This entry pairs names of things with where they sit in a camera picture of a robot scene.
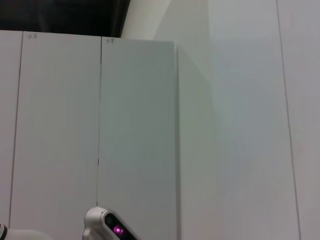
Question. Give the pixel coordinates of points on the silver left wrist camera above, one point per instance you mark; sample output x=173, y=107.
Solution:
x=110, y=225

